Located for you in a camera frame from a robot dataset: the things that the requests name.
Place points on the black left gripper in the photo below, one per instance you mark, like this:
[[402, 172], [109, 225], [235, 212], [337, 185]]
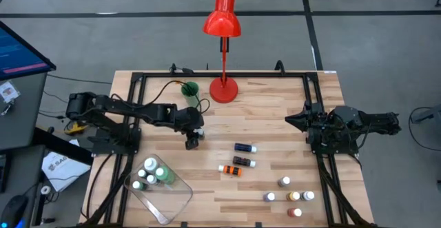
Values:
[[189, 119]]

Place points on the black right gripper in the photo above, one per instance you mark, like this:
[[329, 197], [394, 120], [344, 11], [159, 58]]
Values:
[[320, 124]]

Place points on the dark green paint bottle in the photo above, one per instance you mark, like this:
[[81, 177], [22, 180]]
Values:
[[199, 131]]

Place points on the large green paint bottle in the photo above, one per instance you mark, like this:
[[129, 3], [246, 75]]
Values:
[[165, 175]]

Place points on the blue paint bottle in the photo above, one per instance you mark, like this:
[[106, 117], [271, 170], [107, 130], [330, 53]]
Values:
[[244, 148]]

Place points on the orange paint bottle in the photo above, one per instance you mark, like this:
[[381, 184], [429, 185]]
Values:
[[231, 170]]

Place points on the brown paint bottle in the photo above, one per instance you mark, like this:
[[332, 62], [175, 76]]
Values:
[[243, 161]]

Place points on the black paint bottle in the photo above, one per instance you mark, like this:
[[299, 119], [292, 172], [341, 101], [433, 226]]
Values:
[[151, 179]]

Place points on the small white paint bottle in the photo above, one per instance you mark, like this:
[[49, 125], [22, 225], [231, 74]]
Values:
[[141, 173]]

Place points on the small bright green paint bottle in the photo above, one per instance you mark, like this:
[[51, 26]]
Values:
[[138, 185]]

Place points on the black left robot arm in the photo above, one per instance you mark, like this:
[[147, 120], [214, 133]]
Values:
[[138, 109]]

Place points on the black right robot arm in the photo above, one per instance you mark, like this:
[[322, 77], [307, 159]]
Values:
[[375, 121]]

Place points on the grey paint bottle dark label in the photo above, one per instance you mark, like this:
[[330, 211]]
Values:
[[284, 181]]

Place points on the pale grey paint bottle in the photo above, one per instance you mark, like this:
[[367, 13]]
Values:
[[307, 195]]

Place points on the yellow paint bottle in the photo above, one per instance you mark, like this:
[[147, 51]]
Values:
[[293, 196]]

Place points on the purple paint bottle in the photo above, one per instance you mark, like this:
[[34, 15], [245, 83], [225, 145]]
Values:
[[269, 196]]

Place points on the red paint bottle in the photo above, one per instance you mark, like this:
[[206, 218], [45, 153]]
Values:
[[295, 213]]

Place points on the green plastic cup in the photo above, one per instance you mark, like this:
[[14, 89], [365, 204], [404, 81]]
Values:
[[193, 100]]

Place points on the clear plastic bin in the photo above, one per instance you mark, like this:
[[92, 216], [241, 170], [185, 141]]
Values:
[[165, 204]]

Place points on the red desk lamp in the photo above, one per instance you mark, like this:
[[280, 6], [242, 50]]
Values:
[[222, 21]]

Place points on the black desk support bar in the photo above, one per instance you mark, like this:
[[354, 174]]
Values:
[[62, 148]]

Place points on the white printed paper sheet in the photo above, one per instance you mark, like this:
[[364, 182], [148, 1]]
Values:
[[63, 169]]

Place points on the white tape roll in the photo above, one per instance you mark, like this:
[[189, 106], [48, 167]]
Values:
[[46, 186]]

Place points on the grey desk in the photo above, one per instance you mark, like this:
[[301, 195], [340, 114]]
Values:
[[24, 124]]

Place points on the computer monitor blue screen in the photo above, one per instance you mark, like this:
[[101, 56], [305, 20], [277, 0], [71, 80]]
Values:
[[20, 56]]

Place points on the ID badge card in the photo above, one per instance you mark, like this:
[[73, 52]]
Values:
[[8, 92]]

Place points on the black computer mouse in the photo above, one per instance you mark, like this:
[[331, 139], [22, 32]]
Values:
[[13, 210]]

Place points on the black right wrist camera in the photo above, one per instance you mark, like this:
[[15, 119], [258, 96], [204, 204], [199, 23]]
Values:
[[310, 138]]

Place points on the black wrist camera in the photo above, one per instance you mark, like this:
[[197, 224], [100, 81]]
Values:
[[192, 143], [310, 138]]

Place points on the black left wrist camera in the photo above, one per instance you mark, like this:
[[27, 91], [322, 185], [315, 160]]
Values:
[[192, 143]]

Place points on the black frame clamp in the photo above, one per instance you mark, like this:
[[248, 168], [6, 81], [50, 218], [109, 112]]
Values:
[[279, 66], [173, 69]]

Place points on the black aluminium table frame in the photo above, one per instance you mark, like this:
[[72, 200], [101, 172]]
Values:
[[248, 74]]

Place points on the black frame clip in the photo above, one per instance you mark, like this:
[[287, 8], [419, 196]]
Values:
[[184, 225], [258, 225]]

